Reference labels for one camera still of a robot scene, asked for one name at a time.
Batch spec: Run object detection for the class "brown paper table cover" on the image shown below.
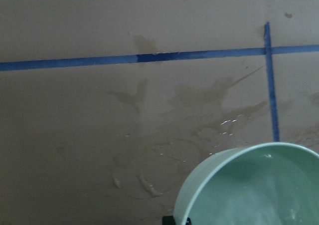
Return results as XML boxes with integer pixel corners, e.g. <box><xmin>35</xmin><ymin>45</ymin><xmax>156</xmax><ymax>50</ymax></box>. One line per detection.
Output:
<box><xmin>0</xmin><ymin>0</ymin><xmax>319</xmax><ymax>225</ymax></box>

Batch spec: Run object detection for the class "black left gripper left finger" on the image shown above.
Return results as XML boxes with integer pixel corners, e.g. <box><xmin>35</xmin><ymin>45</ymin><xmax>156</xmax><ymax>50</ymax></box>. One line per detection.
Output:
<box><xmin>161</xmin><ymin>211</ymin><xmax>176</xmax><ymax>225</ymax></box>

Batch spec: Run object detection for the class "mint green bowl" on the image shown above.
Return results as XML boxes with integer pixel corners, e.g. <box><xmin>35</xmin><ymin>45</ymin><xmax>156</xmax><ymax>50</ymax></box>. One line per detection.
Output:
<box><xmin>173</xmin><ymin>142</ymin><xmax>319</xmax><ymax>225</ymax></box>

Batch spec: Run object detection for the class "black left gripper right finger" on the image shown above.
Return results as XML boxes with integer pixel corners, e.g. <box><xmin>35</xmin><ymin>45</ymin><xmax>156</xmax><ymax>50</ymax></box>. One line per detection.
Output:
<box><xmin>185</xmin><ymin>213</ymin><xmax>192</xmax><ymax>225</ymax></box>

